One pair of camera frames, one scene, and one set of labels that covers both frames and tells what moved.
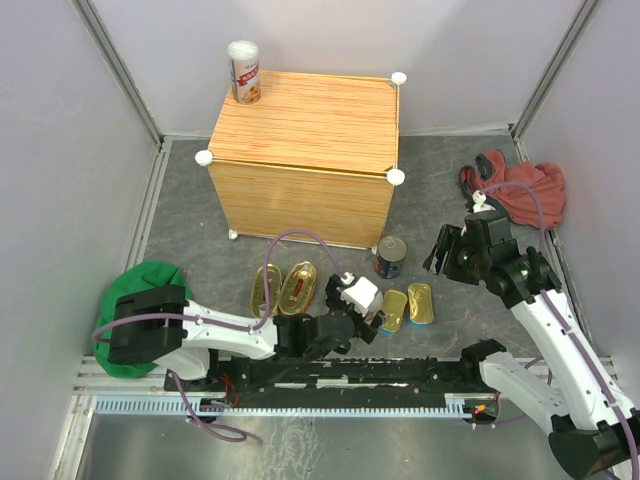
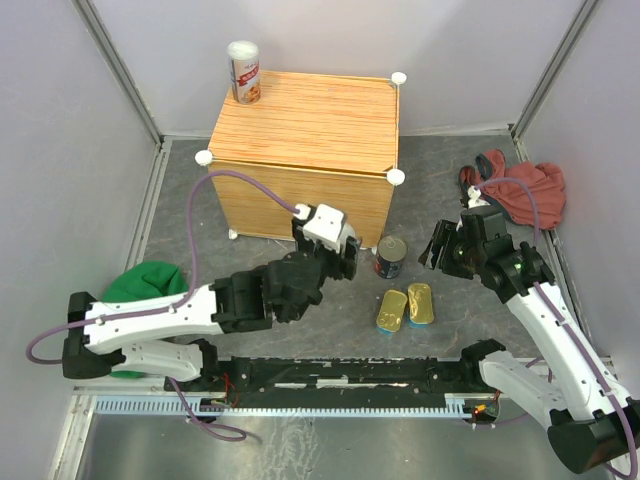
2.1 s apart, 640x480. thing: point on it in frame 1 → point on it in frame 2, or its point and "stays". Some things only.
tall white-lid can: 244,71 stays
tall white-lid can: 373,309 → 348,231
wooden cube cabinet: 316,154 stays
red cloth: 518,202 stays
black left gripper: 332,298 → 342,266
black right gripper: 449,242 stays
